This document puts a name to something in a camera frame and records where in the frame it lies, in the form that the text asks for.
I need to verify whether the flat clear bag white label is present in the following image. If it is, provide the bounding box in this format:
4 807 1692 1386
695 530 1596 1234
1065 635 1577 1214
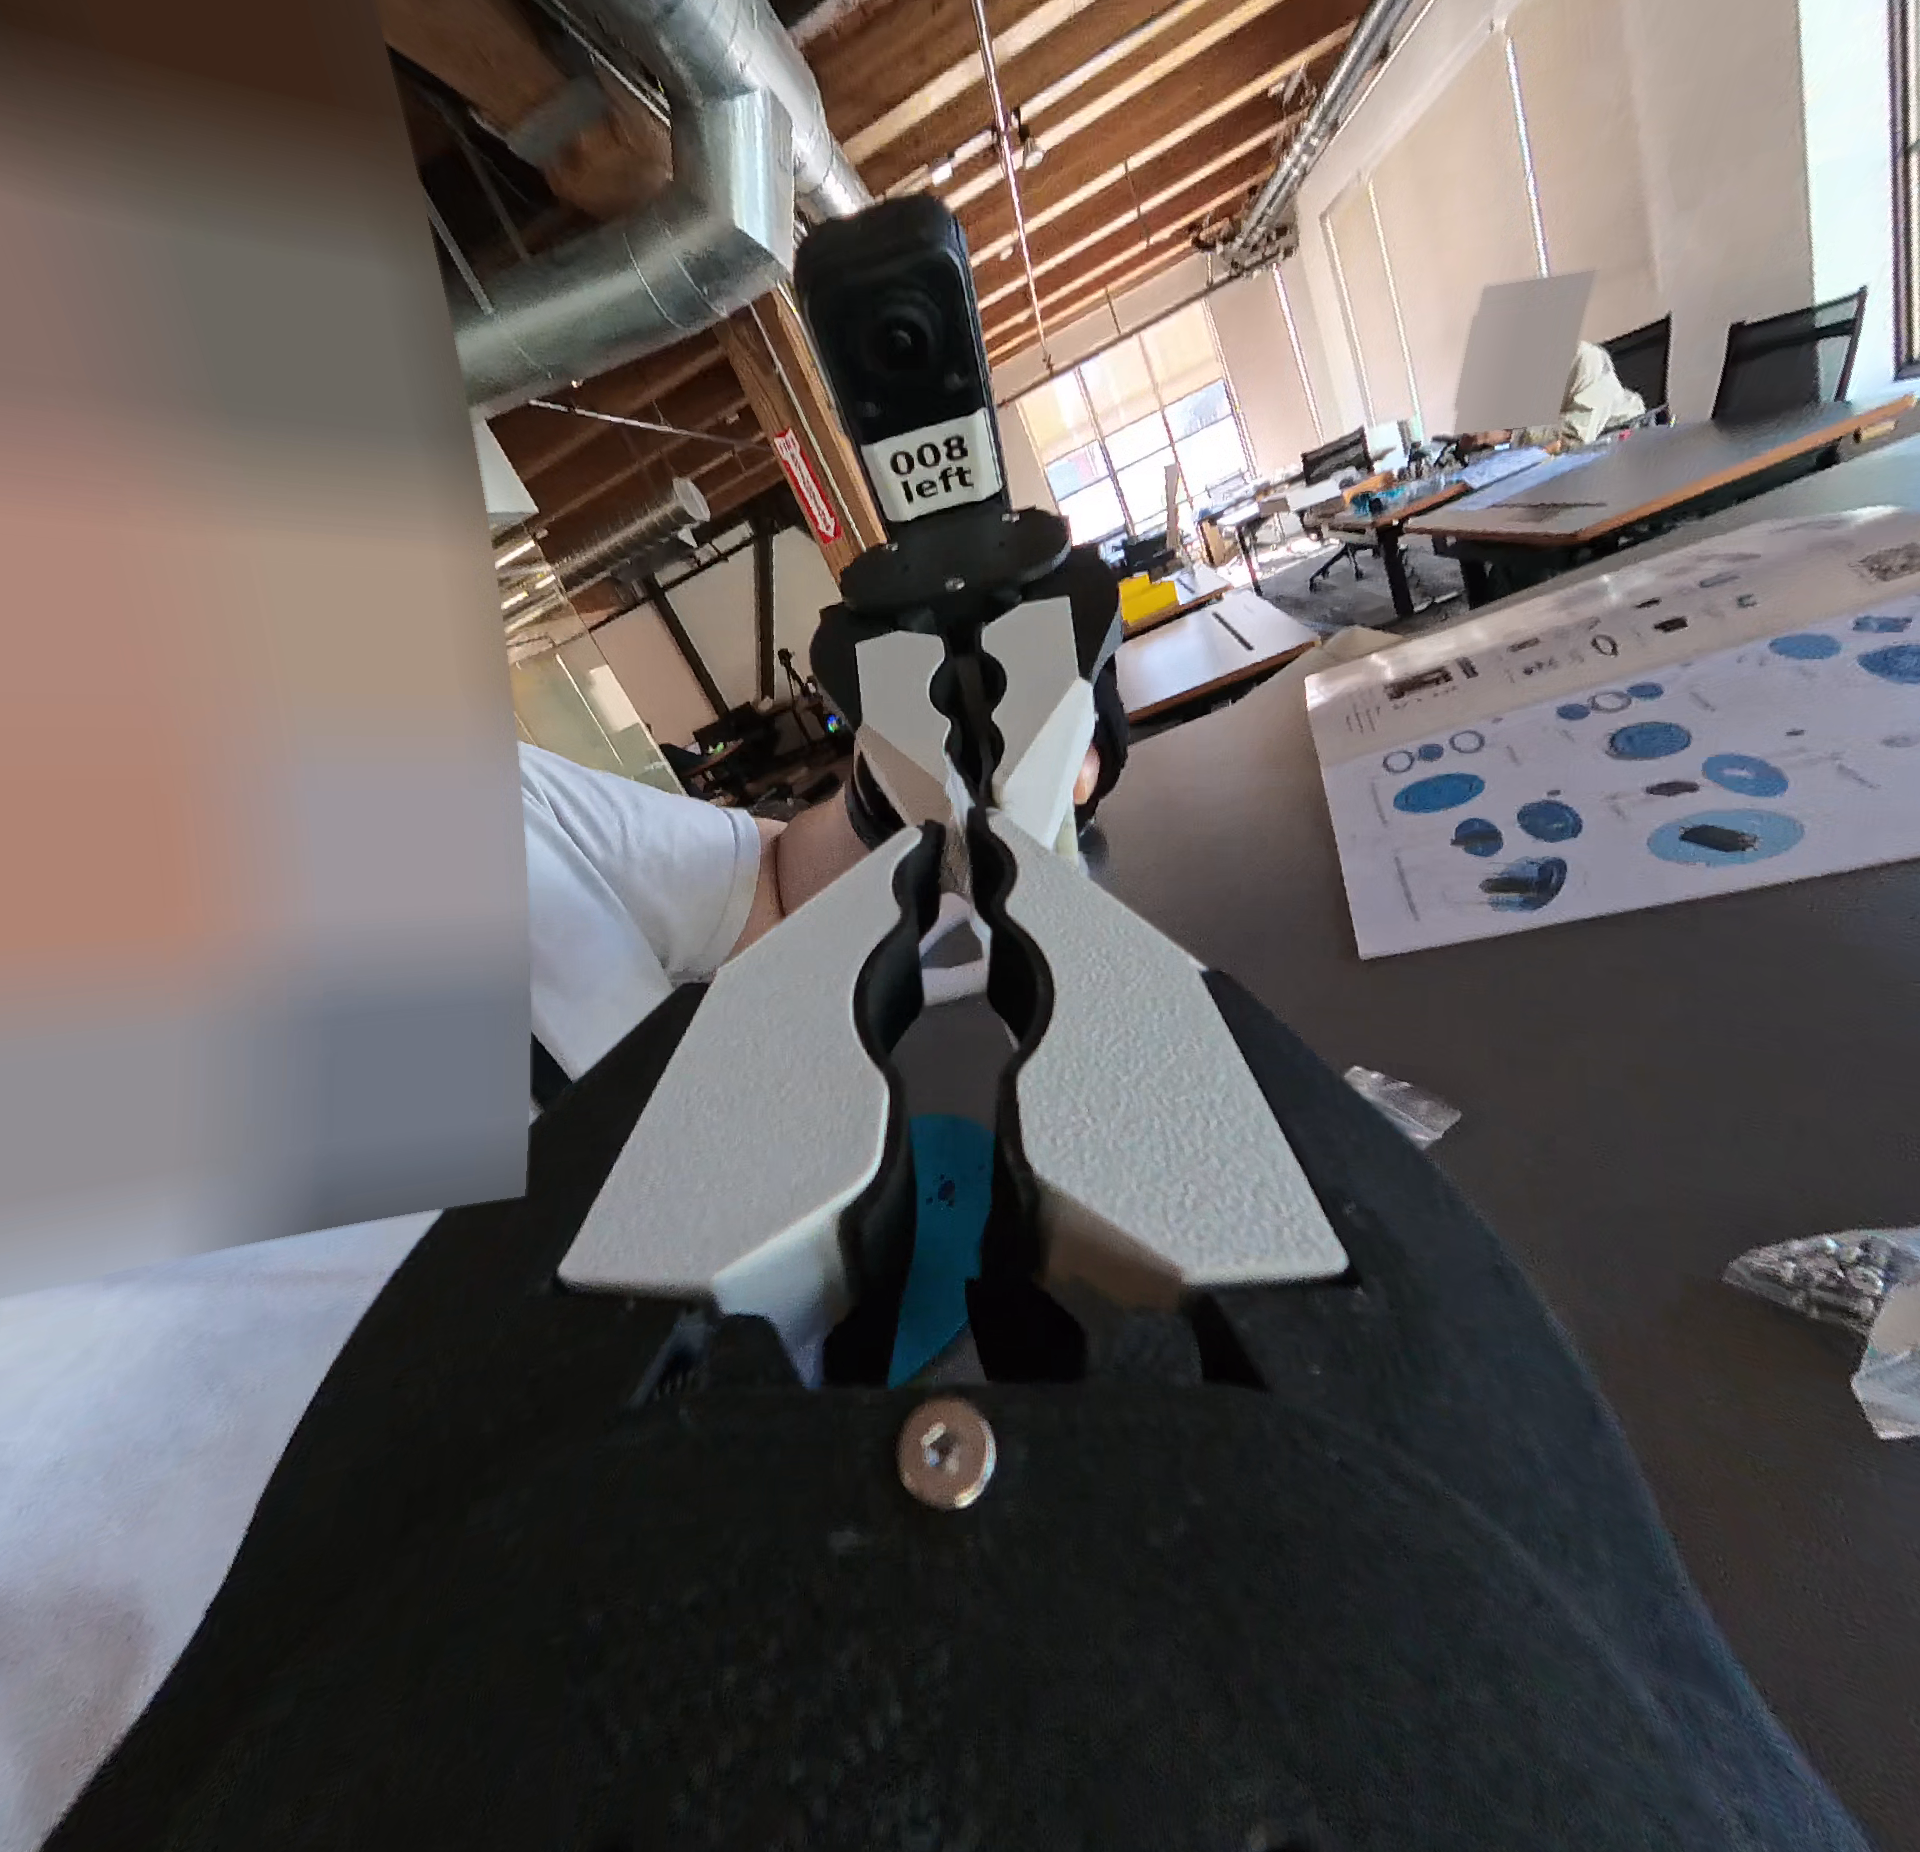
1343 1065 1464 1149

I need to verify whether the person's left forearm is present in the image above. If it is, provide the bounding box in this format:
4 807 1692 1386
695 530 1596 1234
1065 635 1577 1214
755 798 908 957

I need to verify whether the blue round metal plate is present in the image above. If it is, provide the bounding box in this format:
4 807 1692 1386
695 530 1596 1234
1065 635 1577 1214
885 1119 994 1391

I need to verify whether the clear bag of nuts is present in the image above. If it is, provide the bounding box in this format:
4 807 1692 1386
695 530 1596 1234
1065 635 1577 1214
929 772 994 1006

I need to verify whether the illustrated assembly manual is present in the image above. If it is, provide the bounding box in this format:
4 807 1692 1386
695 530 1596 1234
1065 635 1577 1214
1304 507 1920 965

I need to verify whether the dark grey desk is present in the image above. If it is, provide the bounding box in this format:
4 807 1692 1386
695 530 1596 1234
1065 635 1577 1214
899 435 1920 1845

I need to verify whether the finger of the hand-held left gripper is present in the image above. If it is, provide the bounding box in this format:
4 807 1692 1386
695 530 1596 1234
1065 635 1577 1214
975 593 1093 866
854 629 970 833

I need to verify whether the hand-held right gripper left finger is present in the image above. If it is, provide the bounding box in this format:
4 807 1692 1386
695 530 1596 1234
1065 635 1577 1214
556 820 948 1386

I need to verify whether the white board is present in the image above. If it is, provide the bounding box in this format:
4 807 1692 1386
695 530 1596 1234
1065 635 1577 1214
1453 271 1596 440

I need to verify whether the distant window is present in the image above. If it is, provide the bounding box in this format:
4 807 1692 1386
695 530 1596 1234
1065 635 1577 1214
1020 308 1250 550

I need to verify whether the black office chair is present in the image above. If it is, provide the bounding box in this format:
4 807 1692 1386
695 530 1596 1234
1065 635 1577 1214
1710 288 1872 424
1304 430 1370 593
1596 313 1675 430

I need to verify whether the wood-edged grey desk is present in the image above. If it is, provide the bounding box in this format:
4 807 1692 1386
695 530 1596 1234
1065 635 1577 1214
1117 593 1324 724
1412 397 1920 614

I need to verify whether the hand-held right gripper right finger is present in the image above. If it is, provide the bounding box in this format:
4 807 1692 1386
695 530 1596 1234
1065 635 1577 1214
964 814 1350 1312

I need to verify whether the red wall sign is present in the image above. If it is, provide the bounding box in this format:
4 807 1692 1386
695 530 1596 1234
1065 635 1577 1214
770 430 837 547

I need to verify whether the metal air duct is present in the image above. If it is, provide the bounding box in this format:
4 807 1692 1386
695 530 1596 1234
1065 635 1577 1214
450 0 875 417

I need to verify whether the metal ceiling pipe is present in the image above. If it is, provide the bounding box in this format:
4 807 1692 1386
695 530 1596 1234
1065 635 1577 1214
1231 0 1446 268

